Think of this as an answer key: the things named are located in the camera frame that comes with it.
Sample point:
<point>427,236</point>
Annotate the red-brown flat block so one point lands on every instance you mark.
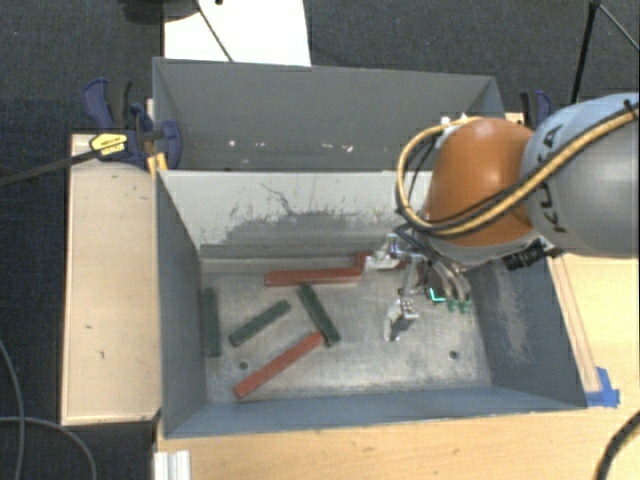
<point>312,277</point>
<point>277,365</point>

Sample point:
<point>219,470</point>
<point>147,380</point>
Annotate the grey metal bin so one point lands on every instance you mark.
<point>350,358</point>

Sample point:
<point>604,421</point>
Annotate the pale wood board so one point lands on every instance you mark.
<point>110,288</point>

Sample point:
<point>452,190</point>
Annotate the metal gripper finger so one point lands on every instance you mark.
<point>400,318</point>
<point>384,260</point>

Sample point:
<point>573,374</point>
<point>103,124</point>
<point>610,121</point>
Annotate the black cylinder on white bracket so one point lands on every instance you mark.
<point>525,257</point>

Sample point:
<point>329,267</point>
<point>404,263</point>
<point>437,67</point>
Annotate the dark green flat block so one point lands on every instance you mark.
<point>212,323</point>
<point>318,314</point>
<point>260,323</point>

